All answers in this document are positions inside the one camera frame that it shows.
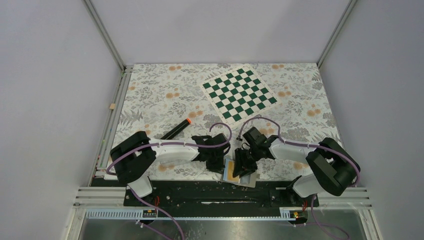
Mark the grey leather card holder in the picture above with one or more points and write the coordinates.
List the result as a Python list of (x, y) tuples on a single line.
[(248, 181)]

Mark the black marker orange cap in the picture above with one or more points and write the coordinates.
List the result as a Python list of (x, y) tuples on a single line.
[(176, 130)]

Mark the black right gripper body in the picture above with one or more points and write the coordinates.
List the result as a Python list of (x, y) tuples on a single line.
[(248, 155)]

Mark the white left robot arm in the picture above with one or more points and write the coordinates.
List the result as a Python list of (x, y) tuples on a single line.
[(133, 157)]

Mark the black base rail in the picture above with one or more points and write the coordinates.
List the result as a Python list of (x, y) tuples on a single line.
[(214, 199)]

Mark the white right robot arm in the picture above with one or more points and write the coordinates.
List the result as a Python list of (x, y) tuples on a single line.
[(333, 169)]

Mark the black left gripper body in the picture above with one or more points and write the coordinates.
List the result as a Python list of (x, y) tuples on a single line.
[(216, 163)]

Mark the green white chessboard mat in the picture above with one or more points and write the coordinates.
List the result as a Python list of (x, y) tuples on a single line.
[(239, 94)]

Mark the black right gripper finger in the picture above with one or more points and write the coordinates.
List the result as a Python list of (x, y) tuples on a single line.
[(249, 167), (239, 169)]

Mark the floral tablecloth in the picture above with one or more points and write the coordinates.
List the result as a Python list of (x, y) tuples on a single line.
[(160, 96)]

